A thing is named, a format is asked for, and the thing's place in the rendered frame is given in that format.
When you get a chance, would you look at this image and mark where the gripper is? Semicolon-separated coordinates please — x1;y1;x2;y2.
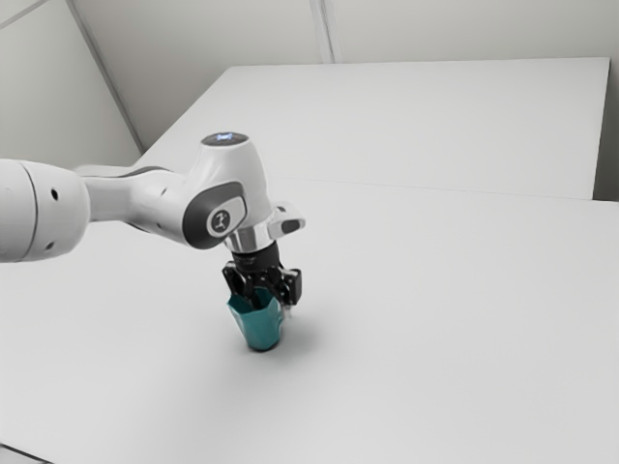
221;243;304;319

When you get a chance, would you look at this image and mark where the teal faceted mug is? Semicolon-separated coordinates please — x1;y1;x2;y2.
226;287;285;353

